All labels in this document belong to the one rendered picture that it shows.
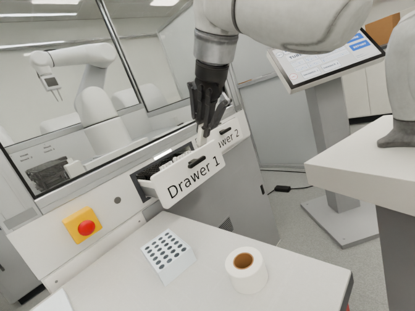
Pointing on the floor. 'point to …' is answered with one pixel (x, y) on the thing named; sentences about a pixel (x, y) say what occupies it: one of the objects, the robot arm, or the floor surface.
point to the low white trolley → (205, 276)
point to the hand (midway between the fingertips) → (202, 134)
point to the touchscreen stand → (318, 215)
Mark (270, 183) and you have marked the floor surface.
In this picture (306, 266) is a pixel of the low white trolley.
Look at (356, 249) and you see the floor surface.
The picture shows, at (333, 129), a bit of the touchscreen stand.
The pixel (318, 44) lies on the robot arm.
